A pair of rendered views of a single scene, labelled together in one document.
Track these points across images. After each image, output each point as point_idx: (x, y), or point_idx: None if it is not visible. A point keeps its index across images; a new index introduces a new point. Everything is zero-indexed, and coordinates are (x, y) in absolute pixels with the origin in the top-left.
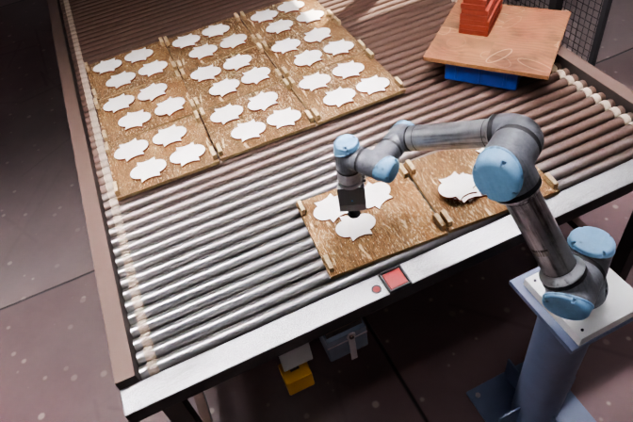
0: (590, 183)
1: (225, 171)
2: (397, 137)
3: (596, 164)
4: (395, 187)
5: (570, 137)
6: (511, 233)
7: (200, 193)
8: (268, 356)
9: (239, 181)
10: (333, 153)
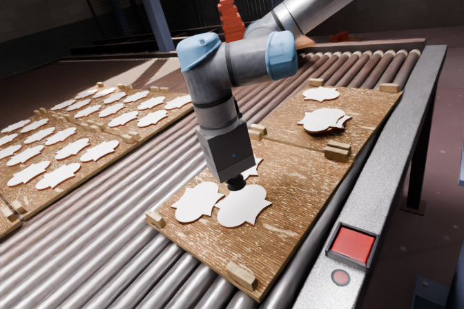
0: (412, 83)
1: (32, 230)
2: (266, 24)
3: (399, 74)
4: (257, 151)
5: (356, 74)
6: (408, 135)
7: None
8: None
9: (54, 232)
10: (183, 69)
